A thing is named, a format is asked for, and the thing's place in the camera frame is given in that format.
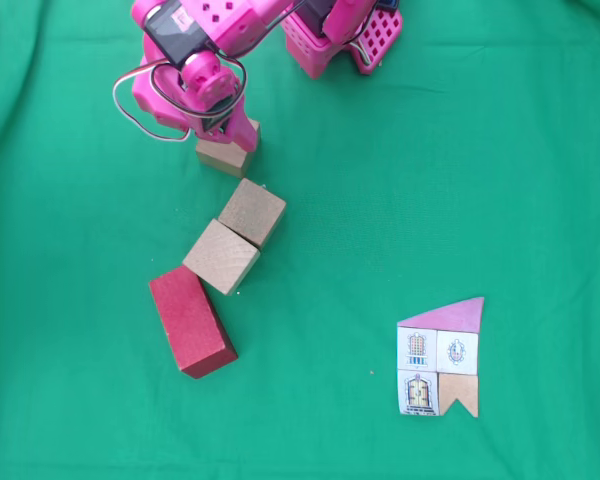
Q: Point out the wooden cube with balcony window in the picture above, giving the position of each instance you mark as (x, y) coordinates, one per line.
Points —
(225, 160)

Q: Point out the paper house picture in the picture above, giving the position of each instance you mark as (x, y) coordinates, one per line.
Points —
(417, 350)

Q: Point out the wooden cube with door print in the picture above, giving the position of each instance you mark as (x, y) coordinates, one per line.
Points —
(250, 210)

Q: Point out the wooden cube with oval window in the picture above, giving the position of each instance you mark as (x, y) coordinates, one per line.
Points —
(217, 255)

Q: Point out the blue controller board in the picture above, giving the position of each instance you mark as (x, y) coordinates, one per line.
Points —
(387, 3)

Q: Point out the red wooden wedge block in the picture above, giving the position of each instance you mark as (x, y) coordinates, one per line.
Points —
(190, 320)

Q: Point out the green cloth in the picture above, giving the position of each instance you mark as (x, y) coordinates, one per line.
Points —
(80, 400)

